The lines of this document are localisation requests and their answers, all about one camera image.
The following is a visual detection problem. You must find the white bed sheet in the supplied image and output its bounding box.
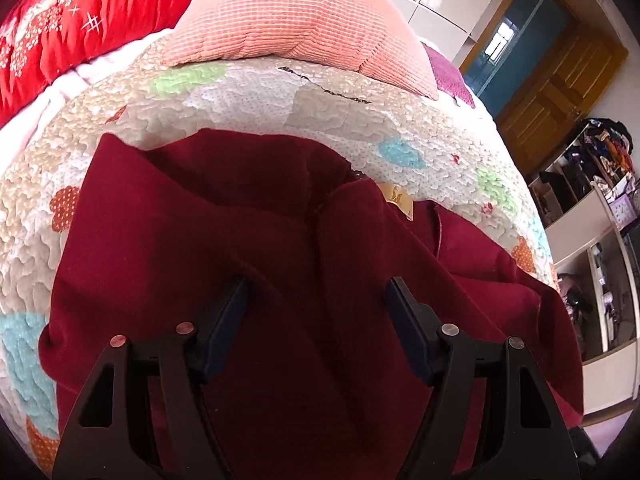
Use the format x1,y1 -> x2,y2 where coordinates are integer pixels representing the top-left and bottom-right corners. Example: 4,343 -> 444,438
0,27 -> 176,161

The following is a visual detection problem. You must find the dark red garment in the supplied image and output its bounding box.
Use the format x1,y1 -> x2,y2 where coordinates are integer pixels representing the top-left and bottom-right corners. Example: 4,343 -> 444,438
37,127 -> 586,480

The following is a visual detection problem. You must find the heart-patterned quilted bedspread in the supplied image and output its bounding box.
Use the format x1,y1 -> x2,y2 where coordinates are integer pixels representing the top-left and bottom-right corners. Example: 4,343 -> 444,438
0,27 -> 561,476

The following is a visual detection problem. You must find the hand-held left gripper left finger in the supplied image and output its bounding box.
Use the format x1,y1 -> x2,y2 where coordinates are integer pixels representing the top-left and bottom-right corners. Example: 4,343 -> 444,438
51,276 -> 250,480

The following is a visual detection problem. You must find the pink textured pillow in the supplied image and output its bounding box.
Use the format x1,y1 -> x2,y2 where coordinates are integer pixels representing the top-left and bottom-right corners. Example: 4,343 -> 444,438
159,0 -> 440,101

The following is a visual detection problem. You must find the white shelf unit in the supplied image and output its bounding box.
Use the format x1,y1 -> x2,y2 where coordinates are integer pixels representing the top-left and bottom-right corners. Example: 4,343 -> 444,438
527,125 -> 640,416

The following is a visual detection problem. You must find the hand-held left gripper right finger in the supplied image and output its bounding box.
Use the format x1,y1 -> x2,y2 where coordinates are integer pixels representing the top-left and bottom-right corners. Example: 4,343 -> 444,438
387,276 -> 581,480

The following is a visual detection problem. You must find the purple cloth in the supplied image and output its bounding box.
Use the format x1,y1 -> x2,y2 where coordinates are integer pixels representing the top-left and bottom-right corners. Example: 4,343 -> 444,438
421,41 -> 476,108

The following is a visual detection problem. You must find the blue door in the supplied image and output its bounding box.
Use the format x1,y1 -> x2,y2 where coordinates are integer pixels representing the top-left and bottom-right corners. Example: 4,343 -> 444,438
460,0 -> 586,116

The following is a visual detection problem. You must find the wooden door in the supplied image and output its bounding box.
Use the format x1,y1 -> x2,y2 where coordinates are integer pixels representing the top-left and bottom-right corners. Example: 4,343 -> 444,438
495,25 -> 628,176

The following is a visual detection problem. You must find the red snowflake-print quilt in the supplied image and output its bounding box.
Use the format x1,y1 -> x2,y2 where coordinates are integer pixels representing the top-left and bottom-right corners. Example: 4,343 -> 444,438
0,0 -> 216,126

